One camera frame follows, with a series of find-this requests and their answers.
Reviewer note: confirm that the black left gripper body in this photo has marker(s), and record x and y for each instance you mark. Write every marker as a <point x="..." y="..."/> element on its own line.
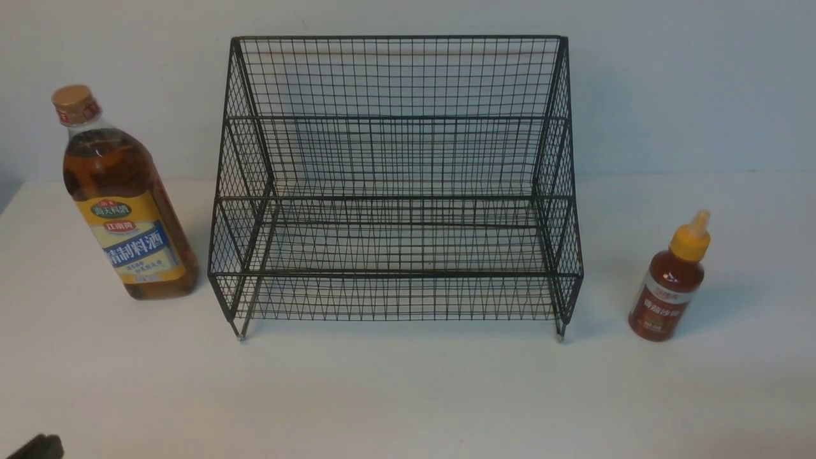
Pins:
<point x="40" y="447"/>

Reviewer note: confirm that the red ketchup bottle yellow cap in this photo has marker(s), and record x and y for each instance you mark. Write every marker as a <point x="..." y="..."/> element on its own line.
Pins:
<point x="671" y="281"/>

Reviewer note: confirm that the black wire mesh shelf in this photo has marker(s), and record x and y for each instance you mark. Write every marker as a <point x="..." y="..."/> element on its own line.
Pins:
<point x="396" y="178"/>

